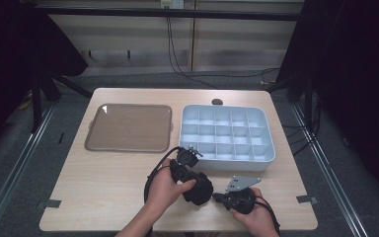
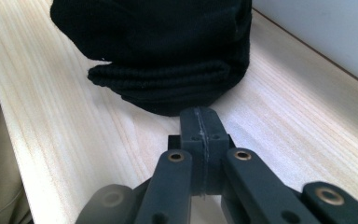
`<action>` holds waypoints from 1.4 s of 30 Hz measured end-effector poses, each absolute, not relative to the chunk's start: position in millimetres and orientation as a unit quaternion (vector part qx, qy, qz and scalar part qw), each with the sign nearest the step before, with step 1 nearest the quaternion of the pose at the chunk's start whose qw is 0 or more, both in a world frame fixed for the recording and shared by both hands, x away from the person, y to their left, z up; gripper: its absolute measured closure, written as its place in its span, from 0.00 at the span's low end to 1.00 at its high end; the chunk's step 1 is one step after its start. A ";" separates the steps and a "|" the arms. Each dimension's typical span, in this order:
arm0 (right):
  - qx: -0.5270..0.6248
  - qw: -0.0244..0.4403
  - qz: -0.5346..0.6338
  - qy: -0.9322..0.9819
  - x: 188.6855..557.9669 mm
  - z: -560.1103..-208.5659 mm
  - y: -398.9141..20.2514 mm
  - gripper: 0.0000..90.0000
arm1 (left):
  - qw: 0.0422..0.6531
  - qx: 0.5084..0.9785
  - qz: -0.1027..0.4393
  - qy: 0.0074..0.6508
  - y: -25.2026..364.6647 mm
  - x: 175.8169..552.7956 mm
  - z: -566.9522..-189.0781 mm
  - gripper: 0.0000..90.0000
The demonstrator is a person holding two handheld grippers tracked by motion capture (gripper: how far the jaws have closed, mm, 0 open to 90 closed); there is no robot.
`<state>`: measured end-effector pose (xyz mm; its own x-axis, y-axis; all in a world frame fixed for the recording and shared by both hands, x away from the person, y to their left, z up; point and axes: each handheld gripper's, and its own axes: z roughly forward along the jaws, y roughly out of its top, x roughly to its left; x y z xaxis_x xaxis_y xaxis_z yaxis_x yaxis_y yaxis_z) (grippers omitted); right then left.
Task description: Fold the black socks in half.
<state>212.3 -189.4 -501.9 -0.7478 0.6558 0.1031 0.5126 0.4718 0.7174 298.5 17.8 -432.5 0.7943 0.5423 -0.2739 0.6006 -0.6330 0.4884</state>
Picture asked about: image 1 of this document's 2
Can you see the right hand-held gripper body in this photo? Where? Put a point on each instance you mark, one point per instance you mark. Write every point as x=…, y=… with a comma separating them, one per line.
x=242, y=200

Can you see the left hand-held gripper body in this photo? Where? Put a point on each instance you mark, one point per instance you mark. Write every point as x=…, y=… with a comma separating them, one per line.
x=182, y=168

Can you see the black sock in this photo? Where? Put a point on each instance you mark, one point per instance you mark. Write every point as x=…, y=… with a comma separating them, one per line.
x=202, y=192

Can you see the white divided organizer box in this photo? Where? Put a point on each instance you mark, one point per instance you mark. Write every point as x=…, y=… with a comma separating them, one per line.
x=230, y=131

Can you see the person's right hand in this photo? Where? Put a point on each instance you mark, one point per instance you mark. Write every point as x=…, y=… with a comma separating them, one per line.
x=260, y=219

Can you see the person's left hand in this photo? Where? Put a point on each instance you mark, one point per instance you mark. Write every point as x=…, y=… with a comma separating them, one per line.
x=163, y=189

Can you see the grey tape strip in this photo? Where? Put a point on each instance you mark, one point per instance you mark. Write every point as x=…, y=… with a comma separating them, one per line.
x=307, y=199
x=50, y=203

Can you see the clear brown plastic tray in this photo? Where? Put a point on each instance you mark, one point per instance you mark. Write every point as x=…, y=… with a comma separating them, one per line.
x=130, y=127

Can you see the dark round table grommet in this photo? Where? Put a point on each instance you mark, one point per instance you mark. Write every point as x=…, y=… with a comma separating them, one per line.
x=217, y=101

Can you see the black horizontal metal bar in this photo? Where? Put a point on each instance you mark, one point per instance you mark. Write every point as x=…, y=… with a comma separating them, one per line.
x=164, y=13

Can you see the black metal stand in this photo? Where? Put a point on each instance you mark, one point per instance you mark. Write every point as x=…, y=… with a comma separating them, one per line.
x=39, y=95

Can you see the black curtain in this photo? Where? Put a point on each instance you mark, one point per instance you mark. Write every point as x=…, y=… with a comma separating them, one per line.
x=10, y=65
x=358, y=82

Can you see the metal floor rail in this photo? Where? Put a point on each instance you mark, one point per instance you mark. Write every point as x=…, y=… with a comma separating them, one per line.
x=329, y=174
x=19, y=164

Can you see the white wall power outlet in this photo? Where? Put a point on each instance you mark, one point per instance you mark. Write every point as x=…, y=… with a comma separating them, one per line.
x=172, y=3

